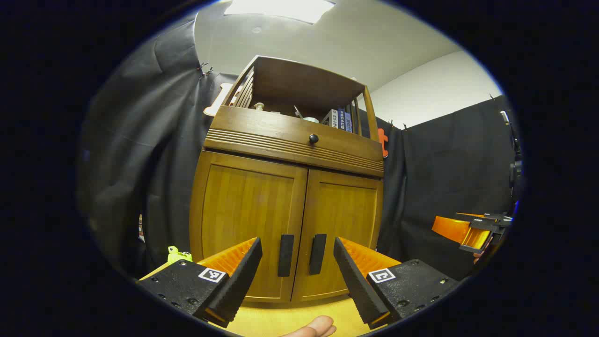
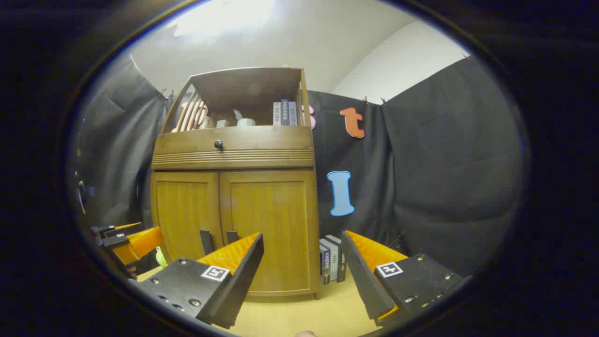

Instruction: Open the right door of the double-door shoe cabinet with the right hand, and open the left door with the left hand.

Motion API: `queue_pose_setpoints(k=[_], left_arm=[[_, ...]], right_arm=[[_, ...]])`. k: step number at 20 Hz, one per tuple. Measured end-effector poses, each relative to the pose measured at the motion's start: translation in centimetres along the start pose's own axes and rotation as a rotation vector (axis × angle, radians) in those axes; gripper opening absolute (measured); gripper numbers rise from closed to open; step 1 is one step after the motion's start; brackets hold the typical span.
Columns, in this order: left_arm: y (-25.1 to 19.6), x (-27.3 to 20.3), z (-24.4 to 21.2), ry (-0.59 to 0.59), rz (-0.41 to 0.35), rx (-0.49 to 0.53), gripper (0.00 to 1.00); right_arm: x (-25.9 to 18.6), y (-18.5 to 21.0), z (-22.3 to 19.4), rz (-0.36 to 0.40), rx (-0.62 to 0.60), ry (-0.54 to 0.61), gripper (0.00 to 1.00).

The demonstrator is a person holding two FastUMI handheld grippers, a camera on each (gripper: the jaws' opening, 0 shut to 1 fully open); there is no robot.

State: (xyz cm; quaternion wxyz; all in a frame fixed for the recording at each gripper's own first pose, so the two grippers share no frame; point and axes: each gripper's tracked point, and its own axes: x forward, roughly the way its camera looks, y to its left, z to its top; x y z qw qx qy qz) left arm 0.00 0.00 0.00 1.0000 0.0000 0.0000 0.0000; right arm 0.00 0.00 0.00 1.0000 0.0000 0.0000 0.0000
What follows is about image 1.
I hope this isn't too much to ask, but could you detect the wooden shoe cabinet door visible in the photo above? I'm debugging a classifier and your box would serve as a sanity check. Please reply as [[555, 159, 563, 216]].
[[190, 150, 308, 302], [291, 168, 384, 301]]

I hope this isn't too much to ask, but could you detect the wooden double-door shoe cabinet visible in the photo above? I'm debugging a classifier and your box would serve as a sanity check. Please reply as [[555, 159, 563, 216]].
[[189, 55, 385, 304]]

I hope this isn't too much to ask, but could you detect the black backdrop cloth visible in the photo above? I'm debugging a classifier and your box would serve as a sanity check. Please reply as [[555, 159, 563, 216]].
[[77, 14, 524, 281]]

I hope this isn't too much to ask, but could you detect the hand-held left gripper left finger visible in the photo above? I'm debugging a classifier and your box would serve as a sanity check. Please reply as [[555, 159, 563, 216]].
[[137, 237, 263, 328]]

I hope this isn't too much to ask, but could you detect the green frog plush toy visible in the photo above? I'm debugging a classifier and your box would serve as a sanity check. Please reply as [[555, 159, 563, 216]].
[[168, 246, 193, 264]]

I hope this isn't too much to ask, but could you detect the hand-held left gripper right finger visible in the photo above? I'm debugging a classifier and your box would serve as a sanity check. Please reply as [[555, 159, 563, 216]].
[[333, 236, 461, 330]]

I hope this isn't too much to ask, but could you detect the wooden cabinet drawer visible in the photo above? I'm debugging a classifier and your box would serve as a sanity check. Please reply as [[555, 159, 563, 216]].
[[205, 106, 385, 178]]

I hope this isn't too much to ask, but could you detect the ceiling light panel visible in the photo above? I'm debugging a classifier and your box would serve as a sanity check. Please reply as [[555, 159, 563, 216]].
[[224, 0, 336, 24]]

